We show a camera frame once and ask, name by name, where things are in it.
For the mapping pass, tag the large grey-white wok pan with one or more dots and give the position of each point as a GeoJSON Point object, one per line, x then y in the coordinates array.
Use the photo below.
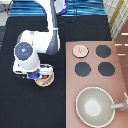
{"type": "Point", "coordinates": [96, 108]}

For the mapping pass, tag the black table mat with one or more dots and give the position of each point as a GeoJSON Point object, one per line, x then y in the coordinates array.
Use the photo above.
{"type": "Point", "coordinates": [23, 104]}

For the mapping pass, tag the black burner disc rear-right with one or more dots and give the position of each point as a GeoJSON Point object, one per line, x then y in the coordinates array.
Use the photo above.
{"type": "Point", "coordinates": [103, 51]}

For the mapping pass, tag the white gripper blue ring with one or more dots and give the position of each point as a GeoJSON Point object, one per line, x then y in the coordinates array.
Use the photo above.
{"type": "Point", "coordinates": [37, 73]}

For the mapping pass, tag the pink toy pot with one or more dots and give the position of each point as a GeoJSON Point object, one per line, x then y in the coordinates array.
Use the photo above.
{"type": "Point", "coordinates": [46, 80]}

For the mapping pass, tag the pink toy stove board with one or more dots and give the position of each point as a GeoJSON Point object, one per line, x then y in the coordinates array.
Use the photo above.
{"type": "Point", "coordinates": [114, 84]}

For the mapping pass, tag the black burner disc front-right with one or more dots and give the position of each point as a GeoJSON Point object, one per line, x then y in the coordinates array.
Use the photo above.
{"type": "Point", "coordinates": [106, 69]}

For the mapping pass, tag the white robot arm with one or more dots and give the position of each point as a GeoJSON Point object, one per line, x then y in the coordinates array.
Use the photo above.
{"type": "Point", "coordinates": [31, 43]}

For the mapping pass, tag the pink pot lid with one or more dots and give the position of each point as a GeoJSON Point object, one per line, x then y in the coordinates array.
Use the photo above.
{"type": "Point", "coordinates": [80, 51]}

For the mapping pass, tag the black burner disc front-left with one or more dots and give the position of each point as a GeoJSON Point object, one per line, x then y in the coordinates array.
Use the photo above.
{"type": "Point", "coordinates": [82, 69]}

